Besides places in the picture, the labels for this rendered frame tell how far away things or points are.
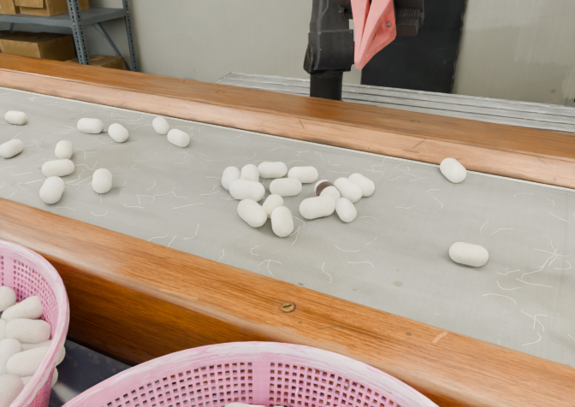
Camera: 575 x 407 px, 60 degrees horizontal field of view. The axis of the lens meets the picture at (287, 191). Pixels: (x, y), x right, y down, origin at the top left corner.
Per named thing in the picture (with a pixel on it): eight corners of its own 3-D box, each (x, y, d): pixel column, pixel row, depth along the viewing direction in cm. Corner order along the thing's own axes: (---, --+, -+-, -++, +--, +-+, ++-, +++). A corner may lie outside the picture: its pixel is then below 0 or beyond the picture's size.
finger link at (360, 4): (396, 50, 52) (417, -20, 55) (332, 44, 55) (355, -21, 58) (401, 88, 58) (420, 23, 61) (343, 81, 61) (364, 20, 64)
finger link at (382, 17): (374, 48, 53) (396, -20, 56) (311, 42, 56) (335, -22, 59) (381, 85, 59) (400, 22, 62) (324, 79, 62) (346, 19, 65)
